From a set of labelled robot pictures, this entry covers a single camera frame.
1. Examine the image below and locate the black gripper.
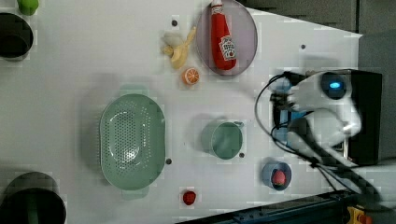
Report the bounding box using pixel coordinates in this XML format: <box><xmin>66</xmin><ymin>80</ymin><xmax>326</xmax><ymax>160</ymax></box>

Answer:
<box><xmin>270</xmin><ymin>71</ymin><xmax>306</xmax><ymax>127</ymax></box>

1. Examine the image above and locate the silver black toaster oven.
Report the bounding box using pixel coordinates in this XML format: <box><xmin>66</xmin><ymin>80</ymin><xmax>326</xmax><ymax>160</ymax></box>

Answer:
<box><xmin>323</xmin><ymin>70</ymin><xmax>382</xmax><ymax>166</ymax></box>

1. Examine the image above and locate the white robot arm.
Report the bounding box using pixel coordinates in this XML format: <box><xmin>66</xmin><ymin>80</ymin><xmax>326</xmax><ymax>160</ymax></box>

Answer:
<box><xmin>271</xmin><ymin>72</ymin><xmax>362</xmax><ymax>164</ymax></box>

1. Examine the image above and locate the green mug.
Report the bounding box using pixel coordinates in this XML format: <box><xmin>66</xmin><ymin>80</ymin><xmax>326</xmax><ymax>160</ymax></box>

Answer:
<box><xmin>201</xmin><ymin>119</ymin><xmax>244</xmax><ymax>160</ymax></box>

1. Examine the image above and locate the blue small bowl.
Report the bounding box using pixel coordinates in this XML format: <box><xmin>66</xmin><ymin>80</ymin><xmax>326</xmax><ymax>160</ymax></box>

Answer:
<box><xmin>262</xmin><ymin>161</ymin><xmax>292</xmax><ymax>190</ymax></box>

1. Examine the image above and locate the pink strawberry toy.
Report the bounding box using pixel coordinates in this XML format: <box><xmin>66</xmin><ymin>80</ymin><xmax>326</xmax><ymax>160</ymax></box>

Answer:
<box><xmin>272</xmin><ymin>170</ymin><xmax>287</xmax><ymax>186</ymax></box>

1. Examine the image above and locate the red plush ketchup bottle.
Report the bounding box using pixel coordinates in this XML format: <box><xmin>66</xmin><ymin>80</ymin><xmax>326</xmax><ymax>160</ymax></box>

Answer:
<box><xmin>210</xmin><ymin>0</ymin><xmax>236</xmax><ymax>70</ymax></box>

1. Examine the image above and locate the grey round plate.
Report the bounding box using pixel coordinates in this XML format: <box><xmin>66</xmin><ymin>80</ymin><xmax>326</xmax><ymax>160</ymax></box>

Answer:
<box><xmin>195</xmin><ymin>0</ymin><xmax>258</xmax><ymax>76</ymax></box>

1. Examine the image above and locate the orange slice toy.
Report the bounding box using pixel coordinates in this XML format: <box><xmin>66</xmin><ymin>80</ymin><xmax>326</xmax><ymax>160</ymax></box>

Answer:
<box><xmin>181</xmin><ymin>67</ymin><xmax>200</xmax><ymax>85</ymax></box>

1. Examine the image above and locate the yellow plush peeled banana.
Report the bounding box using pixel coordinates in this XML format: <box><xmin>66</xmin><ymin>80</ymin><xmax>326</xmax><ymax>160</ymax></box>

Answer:
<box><xmin>162</xmin><ymin>27</ymin><xmax>196</xmax><ymax>69</ymax></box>

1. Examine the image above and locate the red tomato toy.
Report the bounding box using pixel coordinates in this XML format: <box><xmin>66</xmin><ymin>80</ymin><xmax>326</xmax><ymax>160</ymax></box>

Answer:
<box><xmin>182</xmin><ymin>190</ymin><xmax>196</xmax><ymax>205</ymax></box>

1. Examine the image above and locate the green perforated colander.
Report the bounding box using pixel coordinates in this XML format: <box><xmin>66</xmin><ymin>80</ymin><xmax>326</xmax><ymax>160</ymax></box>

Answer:
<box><xmin>98</xmin><ymin>85</ymin><xmax>166</xmax><ymax>200</ymax></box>

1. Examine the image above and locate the black pot lower left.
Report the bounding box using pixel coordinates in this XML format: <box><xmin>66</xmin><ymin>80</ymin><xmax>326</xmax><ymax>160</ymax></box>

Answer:
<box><xmin>1</xmin><ymin>172</ymin><xmax>66</xmax><ymax>224</ymax></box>

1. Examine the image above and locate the black pot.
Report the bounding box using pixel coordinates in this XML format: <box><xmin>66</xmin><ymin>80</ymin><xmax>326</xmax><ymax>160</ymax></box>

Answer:
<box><xmin>0</xmin><ymin>12</ymin><xmax>34</xmax><ymax>60</ymax></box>
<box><xmin>1</xmin><ymin>172</ymin><xmax>66</xmax><ymax>224</ymax></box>

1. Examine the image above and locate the green pepper toy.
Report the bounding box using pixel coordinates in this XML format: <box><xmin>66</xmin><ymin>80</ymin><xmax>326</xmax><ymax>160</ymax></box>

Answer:
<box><xmin>17</xmin><ymin>0</ymin><xmax>39</xmax><ymax>16</ymax></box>

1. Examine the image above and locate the black pot upper left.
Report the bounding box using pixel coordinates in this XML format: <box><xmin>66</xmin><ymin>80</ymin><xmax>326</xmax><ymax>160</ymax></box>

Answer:
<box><xmin>0</xmin><ymin>12</ymin><xmax>34</xmax><ymax>60</ymax></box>

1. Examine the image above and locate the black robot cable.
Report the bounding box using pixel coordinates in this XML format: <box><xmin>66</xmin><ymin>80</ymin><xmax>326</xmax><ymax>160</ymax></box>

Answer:
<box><xmin>254</xmin><ymin>74</ymin><xmax>382</xmax><ymax>203</ymax></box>

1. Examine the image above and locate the blue metal frame rail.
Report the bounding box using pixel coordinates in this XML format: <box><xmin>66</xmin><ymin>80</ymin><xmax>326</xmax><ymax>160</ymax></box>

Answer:
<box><xmin>177</xmin><ymin>190</ymin><xmax>356</xmax><ymax>224</ymax></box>

